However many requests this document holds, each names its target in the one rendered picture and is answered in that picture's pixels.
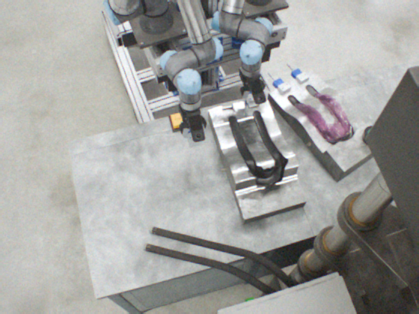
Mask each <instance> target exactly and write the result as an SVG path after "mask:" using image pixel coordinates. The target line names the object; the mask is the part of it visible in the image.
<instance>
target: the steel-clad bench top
mask: <svg viewBox="0 0 419 314"><path fill-rule="evenodd" d="M416 66H419V61H415V62H412V63H406V64H401V65H395V66H392V67H387V68H381V69H378V70H374V71H371V70H370V71H366V72H364V73H359V74H352V75H349V76H344V77H338V78H333V79H329V80H326V81H324V83H325V84H326V85H328V86H329V87H330V88H332V89H333V90H336V91H338V92H340V93H342V94H343V95H344V96H345V97H346V98H347V100H348V101H349V103H350V104H351V106H352V108H353V110H354V111H355V112H356V113H357V115H358V116H359V117H360V118H361V119H362V120H363V121H364V122H365V123H368V122H371V123H372V124H373V125H374V123H375V122H376V120H377V118H378V117H379V115H380V113H381V111H382V109H384V107H385V105H386V103H387V102H388V100H389V98H390V97H391V95H392V94H393V92H394V90H395V88H396V87H397V86H398V84H399V82H400V80H401V79H402V77H403V76H404V74H405V71H406V70H407V69H408V68H409V67H416ZM240 101H246V102H247V99H237V100H234V101H229V102H224V103H221V104H217V105H211V106H208V107H205V108H201V113H200V115H202V117H205V118H206V120H207V126H206V128H205V130H204V136H205V140H204V141H201V145H200V146H196V147H191V148H189V145H188V142H187V138H184V137H183V136H182V135H181V133H180V132H175V133H173V132H172V130H171V125H170V123H169V119H168V117H163V118H160V119H157V120H151V121H148V122H145V123H139V124H135V125H132V126H126V127H123V128H120V129H115V130H114V131H110V132H105V133H102V134H98V135H93V136H90V137H87V138H82V139H78V140H75V141H70V142H67V143H68V148H69V153H70V160H71V165H72V175H73V183H74V188H75V192H76V200H77V205H78V210H79V218H80V222H81V226H82V231H83V236H84V241H85V249H86V254H87V258H88V266H89V269H90V271H91V279H92V283H93V288H94V295H95V297H96V298H102V297H105V296H107V295H113V294H116V293H119V292H125V291H128V290H130V289H135V288H140V287H142V286H147V285H150V284H154V283H159V282H162V281H164V280H169V279H171V278H172V279H174V278H176V277H181V276H183V275H186V274H190V273H193V272H196V271H203V270H206V269H208V268H211V267H207V266H204V265H199V264H195V263H192V262H186V261H183V260H179V259H174V258H171V257H167V256H162V255H159V254H157V253H152V252H150V251H146V250H144V244H151V245H155V246H158V247H164V248H167V249H171V250H176V251H180V252H184V253H189V254H192V255H196V256H202V257H205V258H208V259H214V260H217V261H220V262H224V263H229V262H233V261H236V260H238V259H243V258H245V257H242V256H237V255H234V254H231V253H225V252H222V251H219V250H210V249H207V248H204V247H199V246H197V245H194V244H189V243H186V242H183V241H178V240H175V239H172V238H166V237H163V236H160V235H154V234H151V233H150V228H151V227H152V226H153V227H159V228H162V229H166V230H171V231H174V232H175V233H180V234H183V235H187V236H192V237H195V238H202V239H205V240H208V241H214V242H217V243H220V244H226V245H229V246H232V247H238V248H244V249H247V250H251V251H254V252H255V253H263V252H266V251H269V250H273V249H276V248H279V247H283V246H285V245H288V244H292V243H295V242H298V241H302V240H305V239H308V238H312V237H313V236H317V235H318V234H319V232H320V231H321V230H322V229H323V228H324V227H327V226H330V225H336V224H337V223H338V221H337V210H338V208H339V207H340V205H341V203H342V202H343V201H344V200H345V199H346V198H347V197H348V196H349V194H352V193H354V192H359V191H360V192H363V191H364V190H365V189H366V187H367V186H368V185H369V184H370V182H371V181H372V180H373V179H374V177H375V176H376V175H377V174H378V173H379V171H380V170H379V166H378V165H377V163H376V161H375V159H374V157H372V158H371V159H370V160H369V161H367V162H366V163H364V164H363V165H362V166H360V167H359V168H358V169H356V170H354V171H353V172H351V173H350V175H348V176H346V177H345V178H343V179H342V180H341V181H339V182H336V180H335V179H334V178H333V177H332V176H331V174H330V173H329V172H328V171H327V170H326V169H325V168H324V167H323V166H322V163H321V162H320V161H319V159H318V158H317V157H316V156H315V155H314V154H313V153H312V152H311V151H310V149H309V148H308V147H306V145H305V143H304V142H303V141H302V139H301V138H300V137H299V136H298V135H297V134H296V133H295V132H294V131H293V129H292V128H291V127H290V126H289V125H288V123H287V122H286V121H285V120H284V118H283V117H282V116H281V115H280V114H279V113H278V112H277V111H276V110H275V108H274V107H273V106H272V105H271V104H270V102H269V101H268V102H269V105H270V108H271V109H272V113H273V115H274V117H275V121H276V123H277V125H278V128H279V130H280V133H281V135H282V137H283V139H284V140H285V141H286V143H287V144H288V146H289V147H290V149H291V150H292V151H293V153H294V155H295V157H296V160H297V162H298V165H299V167H298V170H297V173H296V175H297V178H298V181H299V184H300V186H301V187H302V190H303V193H304V195H305V198H306V200H307V202H306V204H305V206H304V207H301V208H298V209H294V210H290V211H288V212H285V213H283V214H279V215H275V216H272V217H269V218H264V219H262V220H258V221H254V222H251V223H248V224H243V222H242V219H241V216H240V213H239V210H238V207H237V204H236V201H235V199H234V196H233V192H232V190H231V187H230V183H229V181H228V178H227V174H226V172H225V171H224V172H222V169H224V165H223V162H222V160H221V156H220V153H219V151H218V147H217V145H216V142H215V138H214V136H213V133H212V130H211V127H210V122H209V108H215V107H219V106H222V107H226V106H229V105H232V103H235V102H240Z"/></svg>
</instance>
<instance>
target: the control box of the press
mask: <svg viewBox="0 0 419 314"><path fill-rule="evenodd" d="M218 314H356V312H355V308H354V306H353V304H352V300H351V298H350V296H349V292H348V290H347V288H346V285H345V282H344V280H343V278H342V276H339V273H338V272H336V273H333V274H330V275H327V276H324V277H321V278H318V279H315V280H311V281H308V282H306V283H303V284H300V285H297V286H293V287H290V288H288V289H284V290H281V291H278V292H275V293H272V294H270V295H265V296H263V297H260V298H256V299H254V298H253V297H250V298H246V299H245V300H244V303H241V304H237V305H234V306H232V307H228V308H226V309H221V310H218Z"/></svg>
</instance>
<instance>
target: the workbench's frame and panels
mask: <svg viewBox="0 0 419 314"><path fill-rule="evenodd" d="M315 238H316V235H315V236H313V237H312V238H308V239H305V240H302V241H298V242H295V243H292V244H288V245H285V246H283V247H279V248H276V249H273V250H269V251H266V252H263V253H259V254H260V255H262V256H264V257H266V258H267V259H268V260H269V261H271V262H273V263H275V264H276V265H277V266H278V267H279V268H280V269H282V268H286V267H289V266H291V265H295V264H298V261H299V258H300V257H301V255H302V254H303V253H304V252H305V251H306V250H309V249H313V248H314V241H315ZM227 264H229V265H232V266H234V267H236V268H238V269H240V270H242V271H246V272H248V273H249V274H250V275H251V276H253V277H255V278H256V279H257V278H260V277H264V276H267V275H270V274H273V273H272V272H271V271H270V270H269V269H268V268H266V267H265V266H262V265H261V264H260V263H258V262H255V261H254V260H251V259H248V258H243V259H238V260H236V261H233V262H229V263H227ZM241 283H244V285H246V284H248V283H246V282H245V281H244V280H243V279H241V278H239V277H237V276H235V275H233V274H231V273H227V272H225V271H221V270H218V269H216V268H208V269H206V270H203V271H196V272H193V273H190V274H186V275H183V276H181V277H176V278H174V279H172V278H171V279H169V280H164V281H162V282H159V283H154V284H150V285H147V286H142V287H140V288H135V289H130V290H128V291H125V292H119V293H116V294H113V295H107V296H105V297H102V298H97V300H99V299H104V298H109V299H110V300H112V301H113V302H115V303H116V304H117V305H119V306H120V307H122V308H123V309H124V310H126V311H127V312H129V313H130V314H141V311H144V310H146V311H147V310H151V309H152V308H156V307H162V306H165V305H168V304H171V303H173V302H179V301H183V300H186V299H189V298H192V297H197V296H200V295H204V294H207V293H210V292H214V291H217V290H219V289H223V288H227V287H231V286H236V285H239V284H241Z"/></svg>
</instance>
